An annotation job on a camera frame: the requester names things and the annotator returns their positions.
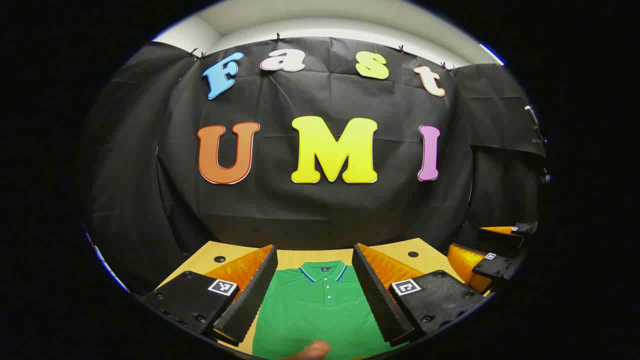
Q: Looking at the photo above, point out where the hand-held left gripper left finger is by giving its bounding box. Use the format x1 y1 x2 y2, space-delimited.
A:
141 244 279 347

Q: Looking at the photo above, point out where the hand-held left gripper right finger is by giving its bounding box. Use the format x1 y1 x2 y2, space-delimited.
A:
351 243 496 345

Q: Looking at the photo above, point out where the green T-shirt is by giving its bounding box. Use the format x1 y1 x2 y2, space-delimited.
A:
251 260 408 360

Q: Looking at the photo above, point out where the black backdrop cloth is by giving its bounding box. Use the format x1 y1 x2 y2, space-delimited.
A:
82 36 548 296

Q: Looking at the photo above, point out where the metal stand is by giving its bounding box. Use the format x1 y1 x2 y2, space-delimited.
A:
524 105 551 183

